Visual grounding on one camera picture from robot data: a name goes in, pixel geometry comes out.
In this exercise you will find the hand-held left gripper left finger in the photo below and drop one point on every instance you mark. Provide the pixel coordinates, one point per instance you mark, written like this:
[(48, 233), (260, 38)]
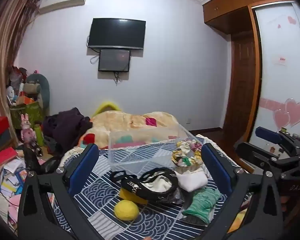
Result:
[(83, 166)]

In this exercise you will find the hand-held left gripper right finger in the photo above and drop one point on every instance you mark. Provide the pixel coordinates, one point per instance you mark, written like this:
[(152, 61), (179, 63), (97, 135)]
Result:
[(216, 170)]

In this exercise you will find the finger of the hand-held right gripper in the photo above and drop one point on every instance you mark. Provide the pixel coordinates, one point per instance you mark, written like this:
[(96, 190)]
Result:
[(255, 152), (267, 134)]

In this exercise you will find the white folded cloth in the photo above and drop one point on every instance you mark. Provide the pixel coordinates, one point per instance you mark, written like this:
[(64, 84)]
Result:
[(191, 181)]

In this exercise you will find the pink heart stickers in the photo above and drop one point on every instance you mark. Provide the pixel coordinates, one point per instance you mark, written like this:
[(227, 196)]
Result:
[(291, 113)]

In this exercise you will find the floral fabric bundle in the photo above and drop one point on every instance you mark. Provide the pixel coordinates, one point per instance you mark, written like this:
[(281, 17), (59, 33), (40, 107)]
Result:
[(187, 154)]

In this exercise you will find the green knit cloth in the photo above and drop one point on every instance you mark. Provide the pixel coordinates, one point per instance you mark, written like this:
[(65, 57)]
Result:
[(202, 203)]

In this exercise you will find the dark clothes pile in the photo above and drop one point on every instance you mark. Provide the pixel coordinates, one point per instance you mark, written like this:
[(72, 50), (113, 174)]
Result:
[(65, 128)]

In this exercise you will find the green bottle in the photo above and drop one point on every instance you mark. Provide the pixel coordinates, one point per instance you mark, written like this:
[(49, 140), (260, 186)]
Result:
[(39, 135)]

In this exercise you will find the brown wooden door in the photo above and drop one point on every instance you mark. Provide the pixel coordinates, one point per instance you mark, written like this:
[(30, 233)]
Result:
[(241, 85)]

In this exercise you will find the beige patchwork blanket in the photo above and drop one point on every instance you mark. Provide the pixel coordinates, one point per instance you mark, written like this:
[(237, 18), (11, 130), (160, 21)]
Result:
[(120, 123)]

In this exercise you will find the clear plastic storage bin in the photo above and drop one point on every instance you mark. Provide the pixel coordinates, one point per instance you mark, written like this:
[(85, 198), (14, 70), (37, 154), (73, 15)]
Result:
[(140, 159)]

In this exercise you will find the white sliding wardrobe door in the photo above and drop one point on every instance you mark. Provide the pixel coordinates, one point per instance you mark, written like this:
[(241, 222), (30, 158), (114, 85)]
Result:
[(277, 75)]

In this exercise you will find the yellow felt ball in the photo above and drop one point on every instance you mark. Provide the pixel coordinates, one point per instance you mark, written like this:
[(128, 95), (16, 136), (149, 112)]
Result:
[(126, 210)]

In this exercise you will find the black bag with white lining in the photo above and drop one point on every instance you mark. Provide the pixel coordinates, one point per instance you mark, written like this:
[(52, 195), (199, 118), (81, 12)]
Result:
[(155, 183)]

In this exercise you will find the yellow plush pillow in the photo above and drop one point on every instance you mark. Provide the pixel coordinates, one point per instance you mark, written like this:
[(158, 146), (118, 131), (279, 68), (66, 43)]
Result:
[(105, 106)]

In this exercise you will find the pink rabbit doll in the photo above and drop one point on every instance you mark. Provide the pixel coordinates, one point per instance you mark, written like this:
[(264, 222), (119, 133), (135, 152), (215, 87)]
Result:
[(27, 131)]

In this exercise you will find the green gift bag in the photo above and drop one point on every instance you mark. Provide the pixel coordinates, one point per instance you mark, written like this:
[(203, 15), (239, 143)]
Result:
[(30, 112)]

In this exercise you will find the pile of papers and books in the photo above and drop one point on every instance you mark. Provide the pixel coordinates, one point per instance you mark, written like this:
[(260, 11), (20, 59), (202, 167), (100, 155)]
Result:
[(7, 187)]

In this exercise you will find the red book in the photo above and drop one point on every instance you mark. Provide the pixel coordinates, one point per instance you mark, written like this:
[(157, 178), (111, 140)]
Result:
[(4, 157)]

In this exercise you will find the wooden overhead cabinet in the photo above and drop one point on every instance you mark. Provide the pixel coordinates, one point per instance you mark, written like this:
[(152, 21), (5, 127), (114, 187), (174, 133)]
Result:
[(230, 7)]

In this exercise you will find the striped brown curtain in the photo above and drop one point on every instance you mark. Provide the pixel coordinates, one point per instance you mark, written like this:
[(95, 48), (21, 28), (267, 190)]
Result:
[(5, 42)]

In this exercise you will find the white air conditioner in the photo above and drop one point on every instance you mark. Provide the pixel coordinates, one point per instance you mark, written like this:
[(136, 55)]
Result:
[(62, 2)]

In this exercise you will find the white wall socket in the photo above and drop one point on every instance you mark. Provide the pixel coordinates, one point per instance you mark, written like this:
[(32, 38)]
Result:
[(188, 120)]

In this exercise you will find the small black wall monitor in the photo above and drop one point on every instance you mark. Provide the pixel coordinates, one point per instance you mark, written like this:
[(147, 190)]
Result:
[(114, 60)]

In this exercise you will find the black wall television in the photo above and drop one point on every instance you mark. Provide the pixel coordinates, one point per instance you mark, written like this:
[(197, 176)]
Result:
[(117, 33)]

